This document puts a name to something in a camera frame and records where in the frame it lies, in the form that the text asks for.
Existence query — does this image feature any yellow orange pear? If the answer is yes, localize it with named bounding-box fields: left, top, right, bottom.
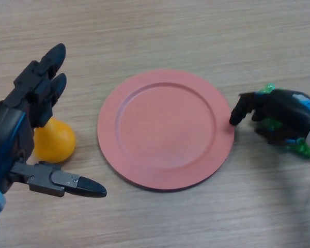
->
left=33, top=117, right=76, bottom=164

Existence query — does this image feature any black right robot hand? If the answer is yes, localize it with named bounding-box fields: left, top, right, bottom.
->
left=229, top=89, right=310, bottom=145

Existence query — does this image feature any green grapes bunch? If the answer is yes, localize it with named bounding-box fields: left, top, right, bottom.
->
left=258, top=82, right=310, bottom=160

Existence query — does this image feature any pink round plate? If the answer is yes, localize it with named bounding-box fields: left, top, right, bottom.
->
left=97, top=68, right=236, bottom=192

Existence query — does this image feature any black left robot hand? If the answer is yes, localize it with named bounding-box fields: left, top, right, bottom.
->
left=0, top=43, right=107, bottom=198

